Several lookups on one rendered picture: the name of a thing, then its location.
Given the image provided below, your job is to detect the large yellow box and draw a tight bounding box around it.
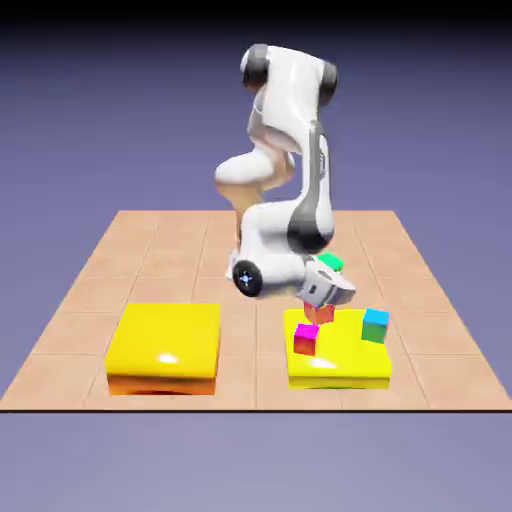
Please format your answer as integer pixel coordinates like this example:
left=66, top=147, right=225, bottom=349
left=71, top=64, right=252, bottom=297
left=283, top=307, right=392, bottom=391

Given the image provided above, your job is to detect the small green cube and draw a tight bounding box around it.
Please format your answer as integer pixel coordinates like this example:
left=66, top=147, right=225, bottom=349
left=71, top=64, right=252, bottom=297
left=317, top=252, right=346, bottom=273

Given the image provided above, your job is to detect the small orange cube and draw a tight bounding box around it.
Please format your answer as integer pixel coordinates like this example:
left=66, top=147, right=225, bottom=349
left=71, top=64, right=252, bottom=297
left=303, top=300, right=336, bottom=326

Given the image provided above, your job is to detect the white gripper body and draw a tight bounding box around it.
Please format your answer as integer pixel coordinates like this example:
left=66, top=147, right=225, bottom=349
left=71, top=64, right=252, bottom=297
left=296, top=262, right=357, bottom=310

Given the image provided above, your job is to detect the small cyan cube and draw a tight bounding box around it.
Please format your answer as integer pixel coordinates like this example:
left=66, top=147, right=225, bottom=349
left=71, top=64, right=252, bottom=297
left=360, top=307, right=391, bottom=345

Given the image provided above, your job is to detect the small magenta cube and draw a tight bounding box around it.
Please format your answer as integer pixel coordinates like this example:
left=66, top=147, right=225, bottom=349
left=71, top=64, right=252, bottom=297
left=293, top=322, right=321, bottom=357

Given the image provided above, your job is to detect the large orange box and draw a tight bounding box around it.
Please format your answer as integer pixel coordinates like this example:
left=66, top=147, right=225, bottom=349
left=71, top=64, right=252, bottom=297
left=104, top=302, right=221, bottom=397

